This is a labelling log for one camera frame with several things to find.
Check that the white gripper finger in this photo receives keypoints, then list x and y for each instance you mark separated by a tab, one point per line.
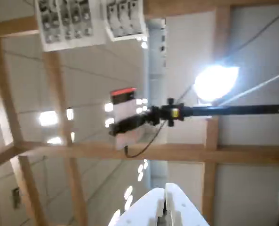
180	207
144	209

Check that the black phone holder clamp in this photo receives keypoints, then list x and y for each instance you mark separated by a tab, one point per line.
129	123

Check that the phone with red edge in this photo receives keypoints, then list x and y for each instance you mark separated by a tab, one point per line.
125	103

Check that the black Neewer pole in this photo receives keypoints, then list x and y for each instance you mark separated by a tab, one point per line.
235	110

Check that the bright ceiling light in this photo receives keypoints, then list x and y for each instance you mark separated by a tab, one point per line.
215	82

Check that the small printed paper sheet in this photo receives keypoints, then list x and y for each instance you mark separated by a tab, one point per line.
125	18

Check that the large printed paper sheet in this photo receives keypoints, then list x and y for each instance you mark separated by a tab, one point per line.
68	23

